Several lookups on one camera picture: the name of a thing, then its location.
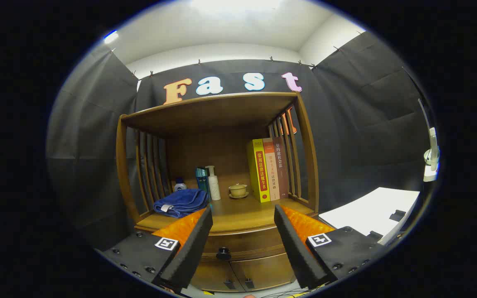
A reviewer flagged white stand device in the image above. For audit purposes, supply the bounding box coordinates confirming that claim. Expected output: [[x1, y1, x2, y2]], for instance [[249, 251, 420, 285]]
[[423, 127, 441, 183]]

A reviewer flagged orange book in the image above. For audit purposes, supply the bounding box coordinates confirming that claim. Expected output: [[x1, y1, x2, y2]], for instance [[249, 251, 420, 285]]
[[262, 138, 280, 202]]

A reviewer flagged white drawer unit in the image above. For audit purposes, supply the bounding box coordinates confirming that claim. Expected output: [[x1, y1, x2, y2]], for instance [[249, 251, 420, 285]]
[[318, 187, 421, 247]]

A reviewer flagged white pump bottle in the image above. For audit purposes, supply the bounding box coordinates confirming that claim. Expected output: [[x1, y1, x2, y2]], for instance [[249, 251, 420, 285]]
[[205, 166, 222, 201]]

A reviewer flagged yellow book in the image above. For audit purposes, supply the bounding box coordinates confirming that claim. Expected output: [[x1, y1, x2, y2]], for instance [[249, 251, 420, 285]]
[[246, 139, 271, 203]]

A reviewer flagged teal bottle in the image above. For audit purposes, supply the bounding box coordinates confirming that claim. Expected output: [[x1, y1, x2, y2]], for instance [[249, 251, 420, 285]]
[[195, 167, 211, 201]]

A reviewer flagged wooden cabinet door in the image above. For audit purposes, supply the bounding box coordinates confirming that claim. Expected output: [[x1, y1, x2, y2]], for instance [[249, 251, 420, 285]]
[[191, 260, 235, 293], [229, 253, 297, 291]]

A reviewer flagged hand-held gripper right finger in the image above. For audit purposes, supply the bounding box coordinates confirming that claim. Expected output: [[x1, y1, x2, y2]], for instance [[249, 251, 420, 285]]
[[274, 204, 388, 289]]

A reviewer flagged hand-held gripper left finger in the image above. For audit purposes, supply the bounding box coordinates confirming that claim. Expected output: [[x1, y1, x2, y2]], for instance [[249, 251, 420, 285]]
[[96, 206, 214, 292]]

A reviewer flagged wooden cabinet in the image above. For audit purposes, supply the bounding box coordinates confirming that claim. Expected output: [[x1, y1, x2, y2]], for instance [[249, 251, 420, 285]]
[[116, 92, 320, 293]]

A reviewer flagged blue towel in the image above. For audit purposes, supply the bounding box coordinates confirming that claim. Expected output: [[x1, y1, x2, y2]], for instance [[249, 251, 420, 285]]
[[153, 188, 211, 219]]

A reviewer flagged brown book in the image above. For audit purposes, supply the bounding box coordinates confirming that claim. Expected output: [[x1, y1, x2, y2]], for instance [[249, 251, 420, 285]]
[[272, 137, 290, 199]]

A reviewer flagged wooden drawer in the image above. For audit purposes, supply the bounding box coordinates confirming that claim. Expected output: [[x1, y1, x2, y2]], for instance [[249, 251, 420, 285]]
[[199, 226, 289, 261]]

